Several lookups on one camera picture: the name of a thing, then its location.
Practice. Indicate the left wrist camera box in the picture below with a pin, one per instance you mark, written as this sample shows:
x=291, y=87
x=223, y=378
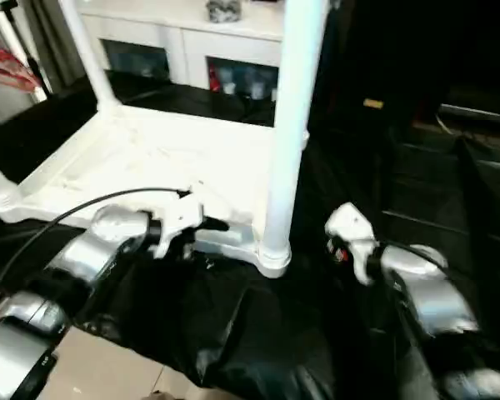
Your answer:
x=179, y=216

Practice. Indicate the dark grey curtain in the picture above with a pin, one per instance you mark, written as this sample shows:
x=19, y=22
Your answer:
x=54, y=41

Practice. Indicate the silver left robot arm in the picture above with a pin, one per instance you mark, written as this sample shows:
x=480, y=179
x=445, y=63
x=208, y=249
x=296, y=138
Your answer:
x=87, y=254

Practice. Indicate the dark rounded object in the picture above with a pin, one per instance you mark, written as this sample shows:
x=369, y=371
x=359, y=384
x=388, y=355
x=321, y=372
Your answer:
x=162, y=395

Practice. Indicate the white plastic table top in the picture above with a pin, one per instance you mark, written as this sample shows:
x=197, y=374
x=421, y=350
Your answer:
x=150, y=158

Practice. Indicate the black mat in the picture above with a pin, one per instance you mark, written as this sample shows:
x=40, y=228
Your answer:
x=358, y=166

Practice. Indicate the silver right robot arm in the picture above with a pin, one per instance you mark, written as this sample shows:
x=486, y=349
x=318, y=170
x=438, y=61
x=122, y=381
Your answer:
x=433, y=291

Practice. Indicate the white cabinet with glass doors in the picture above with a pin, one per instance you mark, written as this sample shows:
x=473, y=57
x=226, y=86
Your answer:
x=171, y=21

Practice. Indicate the dark long metal bar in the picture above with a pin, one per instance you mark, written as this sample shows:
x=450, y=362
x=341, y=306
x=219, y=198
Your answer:
x=475, y=113

